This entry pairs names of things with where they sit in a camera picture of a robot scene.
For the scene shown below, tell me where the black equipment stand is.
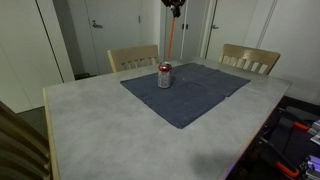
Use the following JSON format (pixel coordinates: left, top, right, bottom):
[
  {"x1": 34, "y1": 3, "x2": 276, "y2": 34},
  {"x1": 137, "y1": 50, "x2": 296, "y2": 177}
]
[{"x1": 229, "y1": 96, "x2": 320, "y2": 180}]

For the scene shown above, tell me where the dark blue cloth mat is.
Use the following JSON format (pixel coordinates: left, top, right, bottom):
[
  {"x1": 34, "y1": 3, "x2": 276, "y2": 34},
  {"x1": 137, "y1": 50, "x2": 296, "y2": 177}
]
[{"x1": 120, "y1": 62, "x2": 251, "y2": 130}]

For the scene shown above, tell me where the dark wooden chair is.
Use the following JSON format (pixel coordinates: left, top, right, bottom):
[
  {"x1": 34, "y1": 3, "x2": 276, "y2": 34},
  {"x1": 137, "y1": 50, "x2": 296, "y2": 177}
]
[{"x1": 0, "y1": 101, "x2": 53, "y2": 180}]

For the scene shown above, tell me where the orange clamp handle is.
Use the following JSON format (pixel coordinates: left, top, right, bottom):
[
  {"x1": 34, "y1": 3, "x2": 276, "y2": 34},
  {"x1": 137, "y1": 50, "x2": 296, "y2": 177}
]
[
  {"x1": 274, "y1": 161, "x2": 301, "y2": 179},
  {"x1": 293, "y1": 121, "x2": 311, "y2": 132}
]

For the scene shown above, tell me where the grey purple-lit device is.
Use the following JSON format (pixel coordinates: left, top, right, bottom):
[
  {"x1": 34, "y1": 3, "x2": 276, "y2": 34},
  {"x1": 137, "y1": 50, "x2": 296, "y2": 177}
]
[
  {"x1": 307, "y1": 119, "x2": 320, "y2": 146},
  {"x1": 299, "y1": 154, "x2": 320, "y2": 180}
]

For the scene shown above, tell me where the light wooden slat-back chair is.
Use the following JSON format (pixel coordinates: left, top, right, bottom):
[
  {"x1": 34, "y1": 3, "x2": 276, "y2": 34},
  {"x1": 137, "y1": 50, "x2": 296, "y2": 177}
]
[
  {"x1": 107, "y1": 44, "x2": 160, "y2": 74},
  {"x1": 218, "y1": 43, "x2": 281, "y2": 76}
]

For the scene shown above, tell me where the grey double cabinet door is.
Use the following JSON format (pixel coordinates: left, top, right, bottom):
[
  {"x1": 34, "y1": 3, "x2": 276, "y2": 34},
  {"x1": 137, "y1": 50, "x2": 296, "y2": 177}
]
[{"x1": 164, "y1": 0, "x2": 210, "y2": 62}]

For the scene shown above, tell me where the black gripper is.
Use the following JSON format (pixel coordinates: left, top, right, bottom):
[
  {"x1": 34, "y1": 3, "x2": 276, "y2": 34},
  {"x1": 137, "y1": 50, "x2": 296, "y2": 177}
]
[{"x1": 161, "y1": 0, "x2": 187, "y2": 19}]

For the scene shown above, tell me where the white door with lever handle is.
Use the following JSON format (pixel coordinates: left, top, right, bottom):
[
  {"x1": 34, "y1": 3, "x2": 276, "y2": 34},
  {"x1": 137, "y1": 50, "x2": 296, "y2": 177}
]
[
  {"x1": 205, "y1": 0, "x2": 258, "y2": 63},
  {"x1": 84, "y1": 0, "x2": 141, "y2": 75}
]

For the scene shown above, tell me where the red drinking straw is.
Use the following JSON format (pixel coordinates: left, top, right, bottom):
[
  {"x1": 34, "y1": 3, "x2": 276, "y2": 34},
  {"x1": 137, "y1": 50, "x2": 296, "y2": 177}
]
[{"x1": 166, "y1": 15, "x2": 177, "y2": 61}]

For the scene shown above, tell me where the silver and red soda can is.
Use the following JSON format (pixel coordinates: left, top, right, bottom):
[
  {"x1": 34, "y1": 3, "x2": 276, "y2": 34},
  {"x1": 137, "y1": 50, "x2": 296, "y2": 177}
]
[{"x1": 157, "y1": 61, "x2": 173, "y2": 90}]

